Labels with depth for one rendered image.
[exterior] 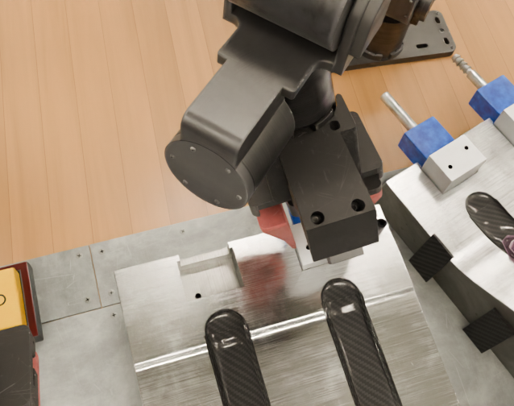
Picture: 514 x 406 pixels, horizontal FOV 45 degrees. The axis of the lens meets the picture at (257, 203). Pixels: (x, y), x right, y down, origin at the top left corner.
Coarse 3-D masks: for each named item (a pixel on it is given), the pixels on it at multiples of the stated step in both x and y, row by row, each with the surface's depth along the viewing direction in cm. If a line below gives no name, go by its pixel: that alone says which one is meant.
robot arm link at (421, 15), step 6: (420, 0) 67; (426, 0) 67; (432, 0) 67; (420, 6) 67; (426, 6) 67; (414, 12) 68; (420, 12) 68; (426, 12) 68; (414, 18) 70; (420, 18) 70; (414, 24) 72
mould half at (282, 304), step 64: (256, 256) 57; (384, 256) 58; (128, 320) 54; (192, 320) 54; (256, 320) 54; (320, 320) 55; (384, 320) 56; (192, 384) 52; (320, 384) 53; (448, 384) 54
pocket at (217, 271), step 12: (216, 252) 58; (228, 252) 59; (180, 264) 58; (192, 264) 58; (204, 264) 59; (216, 264) 59; (228, 264) 59; (180, 276) 58; (192, 276) 59; (204, 276) 59; (216, 276) 59; (228, 276) 59; (240, 276) 57; (192, 288) 58; (204, 288) 58; (216, 288) 58; (228, 288) 58
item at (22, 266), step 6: (18, 264) 62; (24, 264) 62; (0, 270) 62; (24, 270) 62; (24, 276) 62; (24, 282) 62; (24, 288) 61; (30, 288) 61; (24, 294) 61; (30, 294) 61; (30, 300) 61; (30, 306) 61; (30, 312) 60; (30, 318) 60; (30, 324) 60; (36, 330) 60
